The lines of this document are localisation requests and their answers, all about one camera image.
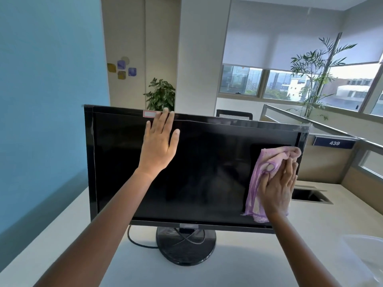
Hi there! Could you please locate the blue number sign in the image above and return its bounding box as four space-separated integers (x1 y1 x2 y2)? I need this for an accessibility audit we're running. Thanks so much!
313 136 357 150

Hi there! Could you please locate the broadleaf potted plant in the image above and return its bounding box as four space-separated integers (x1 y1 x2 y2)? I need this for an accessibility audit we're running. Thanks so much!
143 77 176 112

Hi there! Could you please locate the pink cleaning cloth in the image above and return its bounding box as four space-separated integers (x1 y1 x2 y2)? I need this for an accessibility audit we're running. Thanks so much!
241 146 302 223

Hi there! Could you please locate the white plastic container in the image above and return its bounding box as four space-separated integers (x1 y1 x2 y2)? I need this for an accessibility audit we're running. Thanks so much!
341 234 383 287

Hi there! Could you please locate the glass partition with metal rail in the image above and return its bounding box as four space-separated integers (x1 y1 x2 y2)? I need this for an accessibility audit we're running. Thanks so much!
259 104 383 154

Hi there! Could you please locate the tall palm plant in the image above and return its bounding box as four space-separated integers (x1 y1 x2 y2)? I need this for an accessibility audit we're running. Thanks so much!
286 37 358 121

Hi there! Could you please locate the person's left hand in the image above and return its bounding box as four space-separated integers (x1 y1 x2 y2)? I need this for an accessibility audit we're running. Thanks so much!
137 108 181 177

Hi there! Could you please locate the person's right hand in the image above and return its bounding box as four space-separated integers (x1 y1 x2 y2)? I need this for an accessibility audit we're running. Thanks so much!
258 157 299 217

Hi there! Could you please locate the wide white roller blind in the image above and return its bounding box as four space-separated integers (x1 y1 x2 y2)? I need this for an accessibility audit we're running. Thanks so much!
222 0 345 73

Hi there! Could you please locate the black computer monitor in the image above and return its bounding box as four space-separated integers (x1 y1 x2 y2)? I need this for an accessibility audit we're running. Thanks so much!
83 104 310 267

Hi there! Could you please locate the beige cubicle partition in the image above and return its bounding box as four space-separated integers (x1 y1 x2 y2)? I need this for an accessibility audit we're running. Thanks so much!
296 133 383 207

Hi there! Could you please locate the person's left forearm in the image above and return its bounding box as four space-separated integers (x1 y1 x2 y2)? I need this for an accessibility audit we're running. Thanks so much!
32 168 154 287

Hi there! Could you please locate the black monitor cable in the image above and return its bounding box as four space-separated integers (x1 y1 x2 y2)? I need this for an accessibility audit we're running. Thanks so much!
127 225 158 249

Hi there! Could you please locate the person's right forearm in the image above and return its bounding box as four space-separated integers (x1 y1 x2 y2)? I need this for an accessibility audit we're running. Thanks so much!
266 211 342 287

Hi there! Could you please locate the black office chair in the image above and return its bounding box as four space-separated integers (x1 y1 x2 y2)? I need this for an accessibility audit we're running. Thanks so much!
216 109 254 121

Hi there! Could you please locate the narrow white roller blind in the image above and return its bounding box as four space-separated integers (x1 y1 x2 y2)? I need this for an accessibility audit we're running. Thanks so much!
338 10 382 64

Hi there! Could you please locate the window with metal frame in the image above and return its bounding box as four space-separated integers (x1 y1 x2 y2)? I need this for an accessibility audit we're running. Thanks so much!
218 61 383 117

